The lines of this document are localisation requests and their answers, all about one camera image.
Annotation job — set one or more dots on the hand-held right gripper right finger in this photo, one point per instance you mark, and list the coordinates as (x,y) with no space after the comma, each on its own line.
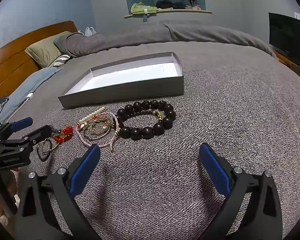
(215,167)

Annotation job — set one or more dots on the grey duvet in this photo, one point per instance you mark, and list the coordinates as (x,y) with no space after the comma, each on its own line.
(140,35)

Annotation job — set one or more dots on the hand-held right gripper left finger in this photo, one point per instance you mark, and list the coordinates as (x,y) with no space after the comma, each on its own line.
(83,170)

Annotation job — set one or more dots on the light blue blanket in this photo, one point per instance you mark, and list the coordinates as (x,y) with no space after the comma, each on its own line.
(27,85)

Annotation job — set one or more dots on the black bundle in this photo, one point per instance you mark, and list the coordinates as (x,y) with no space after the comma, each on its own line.
(178,5)
(164,4)

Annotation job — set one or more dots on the black television screen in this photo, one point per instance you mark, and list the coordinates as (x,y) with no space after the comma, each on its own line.
(287,32)

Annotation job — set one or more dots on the pink cloth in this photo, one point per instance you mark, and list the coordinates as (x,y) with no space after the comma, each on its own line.
(195,7)

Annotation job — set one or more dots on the olive green pillow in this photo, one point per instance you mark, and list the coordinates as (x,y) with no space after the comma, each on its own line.
(45,50)

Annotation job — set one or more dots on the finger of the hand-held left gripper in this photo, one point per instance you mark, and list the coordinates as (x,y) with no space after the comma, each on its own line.
(22,123)
(40,133)

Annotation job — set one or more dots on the gold wreath hair clip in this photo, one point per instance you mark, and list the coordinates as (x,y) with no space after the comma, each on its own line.
(100,130)

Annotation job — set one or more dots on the white plastic bag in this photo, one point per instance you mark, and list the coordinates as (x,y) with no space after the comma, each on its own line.
(90,31)

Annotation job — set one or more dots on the wooden window sill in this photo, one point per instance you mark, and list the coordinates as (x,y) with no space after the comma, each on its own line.
(190,11)

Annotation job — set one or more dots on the grey shallow cardboard box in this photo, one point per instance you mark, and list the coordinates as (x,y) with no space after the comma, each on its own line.
(130,90)

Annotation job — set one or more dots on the white charger plug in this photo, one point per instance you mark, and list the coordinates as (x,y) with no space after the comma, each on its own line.
(29,96)

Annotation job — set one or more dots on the wooden headboard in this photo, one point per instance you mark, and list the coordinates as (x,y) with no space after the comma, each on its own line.
(10,62)

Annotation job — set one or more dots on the wooden television stand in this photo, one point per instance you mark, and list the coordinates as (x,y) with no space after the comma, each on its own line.
(290,62)

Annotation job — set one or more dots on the pearl hair clip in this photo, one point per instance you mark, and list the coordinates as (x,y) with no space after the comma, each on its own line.
(92,116)

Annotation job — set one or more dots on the light green cloth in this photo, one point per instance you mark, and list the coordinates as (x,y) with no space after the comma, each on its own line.
(141,8)

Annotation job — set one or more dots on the striped pillow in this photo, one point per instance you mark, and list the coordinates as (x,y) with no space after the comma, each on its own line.
(62,60)

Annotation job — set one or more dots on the person's left hand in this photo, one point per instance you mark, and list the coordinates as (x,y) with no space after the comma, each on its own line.
(11,185)

